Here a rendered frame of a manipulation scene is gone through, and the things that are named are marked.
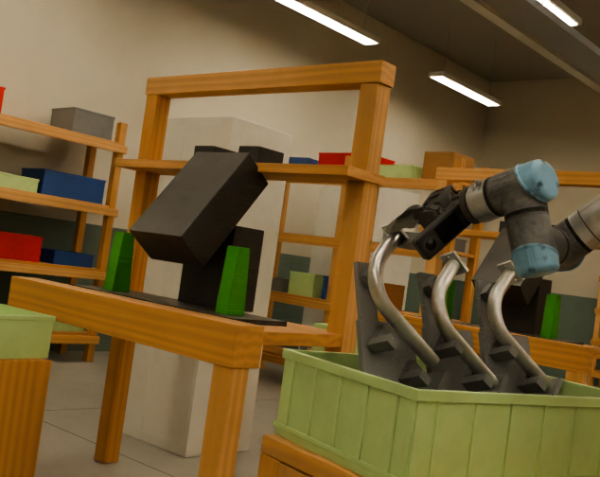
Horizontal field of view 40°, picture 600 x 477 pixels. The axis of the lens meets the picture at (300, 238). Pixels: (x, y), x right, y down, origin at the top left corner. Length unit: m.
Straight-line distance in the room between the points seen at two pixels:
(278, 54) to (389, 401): 8.78
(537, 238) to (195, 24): 7.91
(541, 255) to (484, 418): 0.29
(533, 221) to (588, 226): 0.13
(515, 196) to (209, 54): 7.94
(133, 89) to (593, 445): 7.32
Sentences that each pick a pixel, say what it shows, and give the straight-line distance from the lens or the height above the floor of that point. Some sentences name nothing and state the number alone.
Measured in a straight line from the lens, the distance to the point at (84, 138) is 7.42.
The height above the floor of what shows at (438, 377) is 0.95.
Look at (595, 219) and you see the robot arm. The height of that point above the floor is 1.28.
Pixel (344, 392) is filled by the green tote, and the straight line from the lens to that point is 1.49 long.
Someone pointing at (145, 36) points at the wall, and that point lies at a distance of 8.69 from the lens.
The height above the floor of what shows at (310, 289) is 0.92.
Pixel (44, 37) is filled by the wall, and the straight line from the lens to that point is 8.03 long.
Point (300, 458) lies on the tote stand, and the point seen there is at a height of 0.78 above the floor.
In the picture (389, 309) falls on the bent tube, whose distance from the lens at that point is 1.57.
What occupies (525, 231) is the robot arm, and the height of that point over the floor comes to 1.24.
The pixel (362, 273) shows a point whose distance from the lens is 1.61.
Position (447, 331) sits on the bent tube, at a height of 1.04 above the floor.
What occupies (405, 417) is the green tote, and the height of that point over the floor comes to 0.91.
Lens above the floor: 1.13
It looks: 2 degrees up
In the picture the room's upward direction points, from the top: 8 degrees clockwise
